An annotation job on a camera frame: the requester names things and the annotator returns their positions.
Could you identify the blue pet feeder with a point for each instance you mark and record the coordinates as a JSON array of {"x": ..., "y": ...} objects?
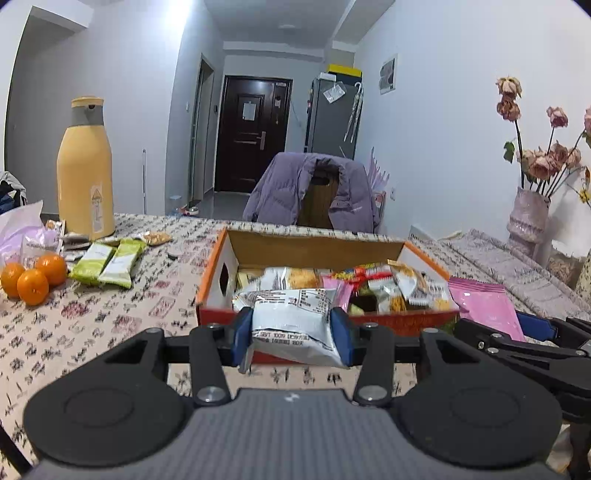
[{"x": 189, "y": 211}]

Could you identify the wooden chair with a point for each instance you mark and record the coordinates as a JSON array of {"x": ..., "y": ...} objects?
[{"x": 318, "y": 203}]

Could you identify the small brown snack packet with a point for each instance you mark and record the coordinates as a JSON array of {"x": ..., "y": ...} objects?
[{"x": 157, "y": 238}]

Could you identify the white wall heater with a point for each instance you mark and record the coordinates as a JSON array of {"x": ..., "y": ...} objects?
[{"x": 434, "y": 233}]

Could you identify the clear hanging plastic bag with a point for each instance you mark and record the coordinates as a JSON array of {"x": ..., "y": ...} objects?
[{"x": 334, "y": 92}]

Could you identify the yellow thermos jug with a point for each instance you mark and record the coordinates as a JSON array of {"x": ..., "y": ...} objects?
[{"x": 85, "y": 175}]

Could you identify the dark clothes pile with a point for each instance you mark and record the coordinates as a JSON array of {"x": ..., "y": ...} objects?
[{"x": 11, "y": 191}]

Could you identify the pink wall decoration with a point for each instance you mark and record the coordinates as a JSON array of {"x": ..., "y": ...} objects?
[{"x": 379, "y": 177}]

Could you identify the dark brown door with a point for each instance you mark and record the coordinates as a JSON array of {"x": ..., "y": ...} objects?
[{"x": 235, "y": 157}]

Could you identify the white patterned bag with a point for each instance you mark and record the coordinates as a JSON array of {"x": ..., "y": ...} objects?
[{"x": 565, "y": 263}]

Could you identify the red cardboard box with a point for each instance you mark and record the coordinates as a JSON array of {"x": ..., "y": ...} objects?
[{"x": 295, "y": 249}]

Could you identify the dried pink roses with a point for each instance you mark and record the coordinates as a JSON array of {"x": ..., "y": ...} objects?
[{"x": 545, "y": 161}]

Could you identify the green edged snack packet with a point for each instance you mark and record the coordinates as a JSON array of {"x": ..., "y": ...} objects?
[{"x": 247, "y": 279}]

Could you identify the folded white umbrella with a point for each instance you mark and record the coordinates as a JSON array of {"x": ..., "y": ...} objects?
[{"x": 354, "y": 110}]

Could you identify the brown edged cookie snack packet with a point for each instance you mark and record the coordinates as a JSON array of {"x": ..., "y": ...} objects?
[{"x": 408, "y": 279}]

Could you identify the pile of small sachets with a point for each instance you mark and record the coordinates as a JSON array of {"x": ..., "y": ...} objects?
[{"x": 69, "y": 242}]

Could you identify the grey refrigerator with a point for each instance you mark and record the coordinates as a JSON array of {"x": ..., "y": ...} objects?
[{"x": 328, "y": 124}]

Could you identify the pink glitter vase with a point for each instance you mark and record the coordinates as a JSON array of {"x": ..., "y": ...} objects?
[{"x": 528, "y": 217}]

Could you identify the ceiling lamp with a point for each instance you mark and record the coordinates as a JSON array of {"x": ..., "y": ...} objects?
[{"x": 288, "y": 27}]

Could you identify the yellow box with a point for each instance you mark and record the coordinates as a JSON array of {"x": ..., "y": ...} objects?
[{"x": 345, "y": 71}]

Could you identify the grey quilted cushion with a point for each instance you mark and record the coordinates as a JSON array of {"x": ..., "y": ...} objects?
[{"x": 485, "y": 258}]

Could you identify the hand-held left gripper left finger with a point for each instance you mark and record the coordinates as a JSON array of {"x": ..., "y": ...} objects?
[{"x": 242, "y": 334}]

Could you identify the white paper notice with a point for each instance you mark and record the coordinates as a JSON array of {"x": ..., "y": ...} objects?
[{"x": 250, "y": 111}]

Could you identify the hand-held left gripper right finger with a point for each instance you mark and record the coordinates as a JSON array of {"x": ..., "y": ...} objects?
[{"x": 341, "y": 337}]

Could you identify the wall poster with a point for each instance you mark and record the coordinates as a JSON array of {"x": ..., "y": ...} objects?
[{"x": 388, "y": 74}]

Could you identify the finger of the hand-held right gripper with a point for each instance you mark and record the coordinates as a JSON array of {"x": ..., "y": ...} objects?
[
  {"x": 538, "y": 326},
  {"x": 489, "y": 337}
]

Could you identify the white cookie snack packet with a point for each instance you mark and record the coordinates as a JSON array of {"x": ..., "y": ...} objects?
[{"x": 291, "y": 318}]

